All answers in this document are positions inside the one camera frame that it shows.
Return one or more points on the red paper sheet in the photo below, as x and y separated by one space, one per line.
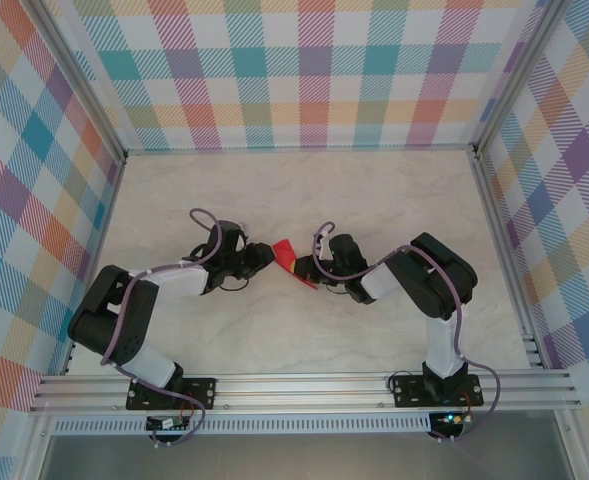
284 247

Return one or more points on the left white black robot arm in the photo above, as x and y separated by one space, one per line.
149 367

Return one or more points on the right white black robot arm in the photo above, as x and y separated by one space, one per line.
444 345

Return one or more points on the black control board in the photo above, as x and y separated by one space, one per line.
159 424

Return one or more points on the grey metal panel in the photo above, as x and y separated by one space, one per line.
299 457

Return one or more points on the control board with green light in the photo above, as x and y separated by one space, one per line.
451 419

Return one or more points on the aluminium frame cross bar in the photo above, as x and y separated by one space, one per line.
299 151

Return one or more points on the aluminium mounting rail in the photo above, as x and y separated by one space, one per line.
299 392

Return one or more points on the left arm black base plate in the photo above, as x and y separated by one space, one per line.
204 392

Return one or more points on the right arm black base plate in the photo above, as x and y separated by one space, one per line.
409 392

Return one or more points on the aluminium side rail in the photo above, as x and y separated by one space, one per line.
510 265
93 265

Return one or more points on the aluminium frame post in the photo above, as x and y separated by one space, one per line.
81 80
516 75

